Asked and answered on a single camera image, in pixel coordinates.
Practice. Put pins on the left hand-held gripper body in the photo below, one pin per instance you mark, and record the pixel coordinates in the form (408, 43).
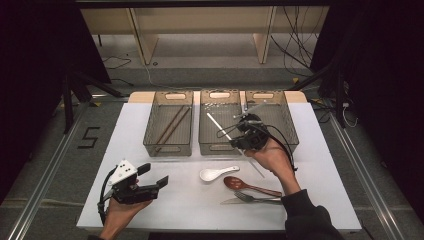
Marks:
(133, 193)

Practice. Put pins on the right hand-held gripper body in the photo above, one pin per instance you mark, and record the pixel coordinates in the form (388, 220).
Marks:
(253, 133)

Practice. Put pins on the light wooden desk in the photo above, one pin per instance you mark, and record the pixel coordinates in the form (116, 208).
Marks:
(206, 20)

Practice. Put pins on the aluminium floor rail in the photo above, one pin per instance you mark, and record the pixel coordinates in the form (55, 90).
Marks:
(366, 176)
(43, 186)

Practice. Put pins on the metal fork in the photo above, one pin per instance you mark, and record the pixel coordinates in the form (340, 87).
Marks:
(243, 197)

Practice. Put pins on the dark curtain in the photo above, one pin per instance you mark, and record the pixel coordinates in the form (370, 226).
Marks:
(33, 83)
(386, 83)

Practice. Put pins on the black metal stand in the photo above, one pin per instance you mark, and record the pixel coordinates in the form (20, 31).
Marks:
(339, 96)
(68, 106)

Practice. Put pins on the white ceramic spoon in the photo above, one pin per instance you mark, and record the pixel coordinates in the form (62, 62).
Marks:
(210, 174)

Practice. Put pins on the white chopstick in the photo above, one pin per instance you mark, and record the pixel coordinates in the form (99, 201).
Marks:
(257, 168)
(216, 124)

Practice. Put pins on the person's left hand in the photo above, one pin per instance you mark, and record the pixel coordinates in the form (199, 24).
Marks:
(121, 215)

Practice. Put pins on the white table cover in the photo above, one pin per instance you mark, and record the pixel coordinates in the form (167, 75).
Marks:
(126, 160)

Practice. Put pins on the grey transparent plastic bin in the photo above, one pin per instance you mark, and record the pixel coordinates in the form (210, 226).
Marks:
(283, 120)
(213, 146)
(170, 128)

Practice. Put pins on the person's right hand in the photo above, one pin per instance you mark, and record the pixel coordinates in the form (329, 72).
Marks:
(273, 160)

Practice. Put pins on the short aluminium rail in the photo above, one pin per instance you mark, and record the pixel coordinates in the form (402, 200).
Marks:
(110, 98)

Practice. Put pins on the red-brown wooden spoon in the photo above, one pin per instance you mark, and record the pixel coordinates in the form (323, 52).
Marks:
(233, 183)

